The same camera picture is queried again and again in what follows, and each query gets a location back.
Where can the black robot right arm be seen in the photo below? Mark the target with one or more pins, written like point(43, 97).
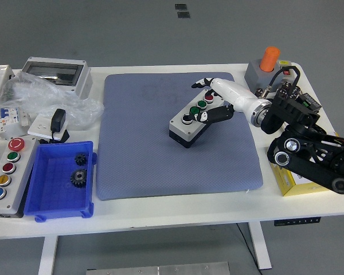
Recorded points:
point(298, 169)

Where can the grey four-button control box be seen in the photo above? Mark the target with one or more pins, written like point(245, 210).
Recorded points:
point(186, 132)

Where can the black power adapter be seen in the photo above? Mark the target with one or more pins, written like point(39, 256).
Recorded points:
point(58, 120)

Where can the small black gear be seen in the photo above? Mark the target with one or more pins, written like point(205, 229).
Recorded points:
point(81, 159)

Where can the white circuit breaker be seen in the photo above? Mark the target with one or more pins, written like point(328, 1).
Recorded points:
point(8, 116)

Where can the grey base block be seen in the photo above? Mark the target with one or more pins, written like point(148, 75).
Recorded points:
point(255, 77)

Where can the white metal box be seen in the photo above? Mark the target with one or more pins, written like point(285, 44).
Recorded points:
point(0, 83)

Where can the white power socket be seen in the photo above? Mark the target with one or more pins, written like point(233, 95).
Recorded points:
point(38, 126)

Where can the yellow cardboard box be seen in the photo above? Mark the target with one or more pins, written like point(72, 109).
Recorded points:
point(292, 186)

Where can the orange cylinder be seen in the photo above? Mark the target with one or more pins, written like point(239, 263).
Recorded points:
point(269, 58)

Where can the grey five-button control box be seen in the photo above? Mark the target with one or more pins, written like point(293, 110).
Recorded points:
point(15, 183)

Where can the black table control panel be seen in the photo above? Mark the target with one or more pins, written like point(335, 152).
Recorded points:
point(296, 221)

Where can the clear plastic bag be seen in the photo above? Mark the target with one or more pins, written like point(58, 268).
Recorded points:
point(40, 94)

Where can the white table leg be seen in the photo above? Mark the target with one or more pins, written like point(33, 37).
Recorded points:
point(261, 246)
point(47, 255)

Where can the blue-grey padded mat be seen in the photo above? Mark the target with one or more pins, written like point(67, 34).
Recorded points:
point(137, 160)

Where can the dark floor hatch plate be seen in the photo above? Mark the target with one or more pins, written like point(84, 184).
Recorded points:
point(183, 15)
point(180, 7)

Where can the black module with green terminal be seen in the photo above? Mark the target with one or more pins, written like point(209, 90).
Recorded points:
point(311, 102)

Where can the yellow switch with red button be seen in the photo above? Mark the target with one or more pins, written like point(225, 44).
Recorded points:
point(286, 72)

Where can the blue plastic bin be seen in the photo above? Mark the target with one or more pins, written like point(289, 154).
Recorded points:
point(54, 194)

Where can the grey enclosure with clear lid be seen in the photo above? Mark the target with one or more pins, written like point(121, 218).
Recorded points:
point(54, 71)

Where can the large black gear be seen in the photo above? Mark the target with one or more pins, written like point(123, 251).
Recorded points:
point(78, 178)

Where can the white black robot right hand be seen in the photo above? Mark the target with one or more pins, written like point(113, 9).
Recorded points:
point(232, 93)

